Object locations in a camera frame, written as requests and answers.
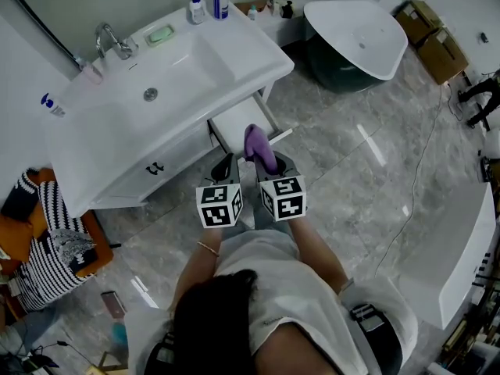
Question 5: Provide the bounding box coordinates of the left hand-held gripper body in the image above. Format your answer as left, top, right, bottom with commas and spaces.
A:
195, 176, 244, 230

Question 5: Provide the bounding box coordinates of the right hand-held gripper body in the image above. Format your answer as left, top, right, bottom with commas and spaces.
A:
257, 170, 307, 223

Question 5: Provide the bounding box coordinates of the purple cloth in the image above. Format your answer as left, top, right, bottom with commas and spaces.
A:
242, 123, 279, 174

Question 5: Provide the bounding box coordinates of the white drawer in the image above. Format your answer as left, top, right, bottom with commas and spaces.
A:
207, 91, 294, 162

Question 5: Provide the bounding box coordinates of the person's left forearm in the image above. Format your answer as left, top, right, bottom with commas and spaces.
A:
171, 227, 223, 316

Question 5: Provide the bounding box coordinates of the person's right forearm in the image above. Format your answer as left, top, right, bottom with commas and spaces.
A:
288, 217, 348, 300

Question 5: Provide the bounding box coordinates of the person's white shirt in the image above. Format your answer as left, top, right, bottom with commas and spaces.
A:
123, 230, 419, 375

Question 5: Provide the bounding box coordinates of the white vanity cabinet with sink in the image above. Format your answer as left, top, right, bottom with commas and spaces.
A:
45, 1, 296, 219

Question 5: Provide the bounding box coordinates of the maroon notebook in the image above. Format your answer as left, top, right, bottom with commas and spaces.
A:
100, 290, 127, 316

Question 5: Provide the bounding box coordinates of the green and white bathtub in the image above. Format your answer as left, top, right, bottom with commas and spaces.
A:
303, 0, 409, 95

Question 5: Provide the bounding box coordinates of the chrome faucet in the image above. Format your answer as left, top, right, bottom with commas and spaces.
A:
94, 22, 140, 61

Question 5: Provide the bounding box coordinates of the pink cup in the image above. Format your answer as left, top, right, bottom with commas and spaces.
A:
76, 55, 105, 84

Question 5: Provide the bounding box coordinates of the clear pump bottle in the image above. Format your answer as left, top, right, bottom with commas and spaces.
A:
187, 0, 207, 26

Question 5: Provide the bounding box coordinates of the brown tray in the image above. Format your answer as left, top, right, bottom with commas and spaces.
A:
234, 0, 270, 17

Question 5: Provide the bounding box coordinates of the small bottle with blue pump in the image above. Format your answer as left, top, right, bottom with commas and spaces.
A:
40, 91, 67, 119

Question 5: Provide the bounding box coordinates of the white rectangular bathtub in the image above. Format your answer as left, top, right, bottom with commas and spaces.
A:
394, 181, 498, 330

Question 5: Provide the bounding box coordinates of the cardboard box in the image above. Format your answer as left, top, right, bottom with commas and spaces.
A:
394, 0, 445, 48
416, 27, 470, 86

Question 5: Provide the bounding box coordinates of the orange cushion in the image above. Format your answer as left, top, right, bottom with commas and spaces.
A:
0, 212, 36, 265

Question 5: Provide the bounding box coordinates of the gold bracelet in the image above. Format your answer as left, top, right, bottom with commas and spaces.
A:
197, 241, 220, 258

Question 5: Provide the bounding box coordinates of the white floor cable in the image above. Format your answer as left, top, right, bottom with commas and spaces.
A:
373, 84, 454, 279

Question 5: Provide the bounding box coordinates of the grey shoulder strap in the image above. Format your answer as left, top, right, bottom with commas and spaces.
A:
337, 277, 403, 375

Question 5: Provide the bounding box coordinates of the black shoulder strap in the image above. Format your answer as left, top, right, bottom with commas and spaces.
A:
148, 332, 177, 375

